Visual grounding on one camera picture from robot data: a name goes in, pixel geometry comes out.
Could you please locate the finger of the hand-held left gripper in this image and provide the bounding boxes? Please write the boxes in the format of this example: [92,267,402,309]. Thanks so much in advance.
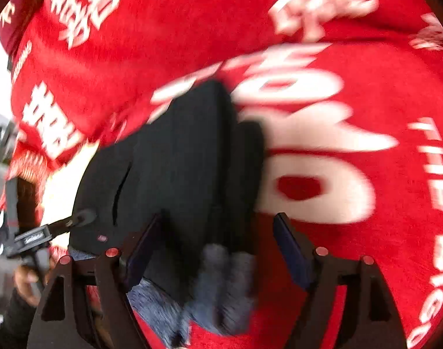
[49,209,97,238]

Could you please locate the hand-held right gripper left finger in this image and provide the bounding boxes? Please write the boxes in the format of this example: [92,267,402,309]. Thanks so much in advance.
[27,212,164,349]

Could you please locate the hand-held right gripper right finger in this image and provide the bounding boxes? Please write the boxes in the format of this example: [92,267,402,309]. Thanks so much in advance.
[272,212,407,349]

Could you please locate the black pants with blue lining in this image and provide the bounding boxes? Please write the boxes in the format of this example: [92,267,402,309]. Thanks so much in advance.
[68,79,266,349]

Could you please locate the person's left hand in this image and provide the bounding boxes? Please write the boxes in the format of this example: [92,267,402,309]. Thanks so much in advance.
[13,258,59,308]

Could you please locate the red printed blanket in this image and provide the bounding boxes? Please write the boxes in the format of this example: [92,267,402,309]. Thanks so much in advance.
[0,0,443,349]

